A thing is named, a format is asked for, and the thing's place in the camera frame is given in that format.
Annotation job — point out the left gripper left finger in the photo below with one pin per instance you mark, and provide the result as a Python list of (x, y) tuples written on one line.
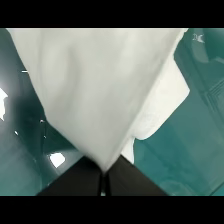
[(78, 181)]

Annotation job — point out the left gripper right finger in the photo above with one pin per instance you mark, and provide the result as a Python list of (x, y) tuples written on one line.
[(131, 181)]

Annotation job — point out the white shirt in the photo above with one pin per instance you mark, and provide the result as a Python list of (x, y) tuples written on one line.
[(96, 86)]

